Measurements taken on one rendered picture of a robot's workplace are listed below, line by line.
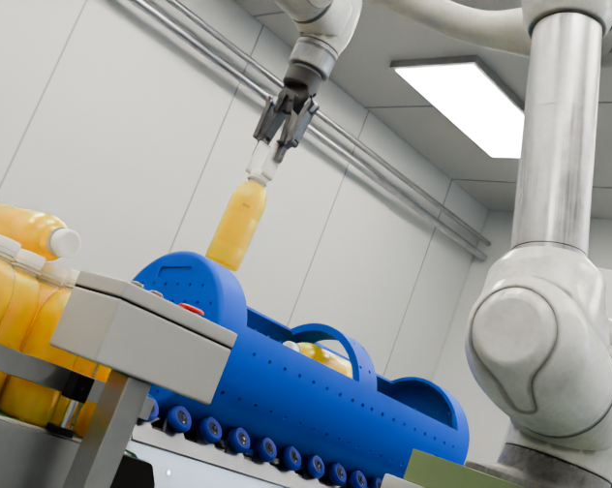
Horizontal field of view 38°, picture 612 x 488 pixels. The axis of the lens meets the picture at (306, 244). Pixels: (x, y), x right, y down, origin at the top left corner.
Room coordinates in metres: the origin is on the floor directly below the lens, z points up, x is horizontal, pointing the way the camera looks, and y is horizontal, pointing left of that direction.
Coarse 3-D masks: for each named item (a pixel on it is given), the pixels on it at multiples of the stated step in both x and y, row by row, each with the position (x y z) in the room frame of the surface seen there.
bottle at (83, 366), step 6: (78, 360) 1.23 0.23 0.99; (84, 360) 1.24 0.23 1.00; (78, 366) 1.24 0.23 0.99; (84, 366) 1.24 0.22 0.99; (90, 366) 1.25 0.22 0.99; (78, 372) 1.24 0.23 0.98; (84, 372) 1.24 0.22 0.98; (90, 372) 1.25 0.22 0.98; (60, 402) 1.23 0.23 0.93; (66, 402) 1.24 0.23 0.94; (78, 402) 1.26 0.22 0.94; (60, 408) 1.23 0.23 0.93; (54, 414) 1.23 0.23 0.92; (60, 414) 1.24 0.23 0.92; (54, 420) 1.23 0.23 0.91; (72, 420) 1.26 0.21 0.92
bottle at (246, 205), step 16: (240, 192) 1.67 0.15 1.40; (256, 192) 1.67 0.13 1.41; (240, 208) 1.66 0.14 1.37; (256, 208) 1.67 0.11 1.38; (224, 224) 1.67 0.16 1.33; (240, 224) 1.66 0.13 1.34; (256, 224) 1.68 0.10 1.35; (224, 240) 1.67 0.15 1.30; (240, 240) 1.67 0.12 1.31; (208, 256) 1.68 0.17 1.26; (224, 256) 1.67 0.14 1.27; (240, 256) 1.68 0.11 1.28
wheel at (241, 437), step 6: (234, 432) 1.56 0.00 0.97; (240, 432) 1.57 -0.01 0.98; (246, 432) 1.59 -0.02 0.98; (234, 438) 1.56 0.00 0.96; (240, 438) 1.57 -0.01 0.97; (246, 438) 1.58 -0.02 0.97; (234, 444) 1.56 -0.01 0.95; (240, 444) 1.56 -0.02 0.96; (246, 444) 1.57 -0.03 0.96; (234, 450) 1.56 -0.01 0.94; (240, 450) 1.56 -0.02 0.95; (246, 450) 1.57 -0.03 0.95
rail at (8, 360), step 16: (0, 352) 1.10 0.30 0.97; (16, 352) 1.11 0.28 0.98; (0, 368) 1.10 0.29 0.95; (16, 368) 1.12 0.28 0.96; (32, 368) 1.13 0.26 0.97; (48, 368) 1.15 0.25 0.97; (64, 368) 1.16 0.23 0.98; (48, 384) 1.16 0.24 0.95; (64, 384) 1.17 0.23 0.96; (96, 384) 1.21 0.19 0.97; (96, 400) 1.21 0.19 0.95; (144, 416) 1.28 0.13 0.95
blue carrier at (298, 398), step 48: (144, 288) 1.57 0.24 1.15; (192, 288) 1.49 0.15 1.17; (240, 288) 1.50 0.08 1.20; (240, 336) 1.46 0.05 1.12; (288, 336) 1.88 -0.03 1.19; (336, 336) 1.78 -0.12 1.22; (240, 384) 1.49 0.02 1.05; (288, 384) 1.57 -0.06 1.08; (336, 384) 1.66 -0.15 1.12; (384, 384) 2.16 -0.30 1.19; (432, 384) 2.08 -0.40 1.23; (288, 432) 1.64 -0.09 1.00; (336, 432) 1.71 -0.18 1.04; (384, 432) 1.80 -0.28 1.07; (432, 432) 1.93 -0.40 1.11
